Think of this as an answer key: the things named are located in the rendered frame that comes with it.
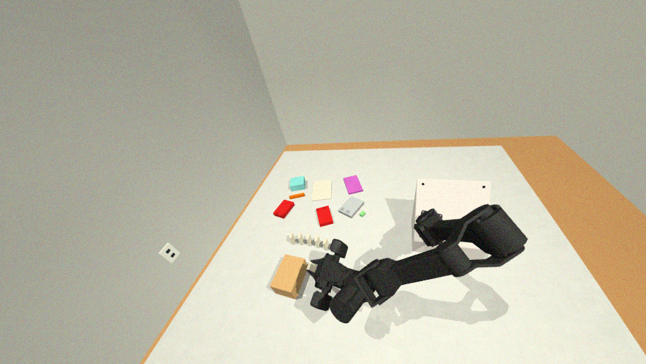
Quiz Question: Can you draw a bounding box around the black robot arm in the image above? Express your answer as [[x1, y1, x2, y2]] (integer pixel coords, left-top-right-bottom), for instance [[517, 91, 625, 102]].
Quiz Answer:
[[315, 204, 528, 323]]

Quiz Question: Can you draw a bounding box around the purple flat block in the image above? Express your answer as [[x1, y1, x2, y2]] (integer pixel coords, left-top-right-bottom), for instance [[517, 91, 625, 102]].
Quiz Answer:
[[343, 175, 363, 195]]

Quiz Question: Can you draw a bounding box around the red rectangular block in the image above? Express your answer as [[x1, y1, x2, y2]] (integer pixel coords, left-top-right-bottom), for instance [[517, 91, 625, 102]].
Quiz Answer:
[[316, 206, 333, 227], [273, 200, 294, 219]]

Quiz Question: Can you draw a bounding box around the teal block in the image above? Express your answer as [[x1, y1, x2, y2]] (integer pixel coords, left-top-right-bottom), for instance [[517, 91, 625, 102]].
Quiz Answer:
[[290, 176, 306, 192]]

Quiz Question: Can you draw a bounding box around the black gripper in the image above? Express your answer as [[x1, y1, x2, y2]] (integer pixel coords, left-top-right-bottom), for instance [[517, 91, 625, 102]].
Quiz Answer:
[[307, 239, 353, 311]]

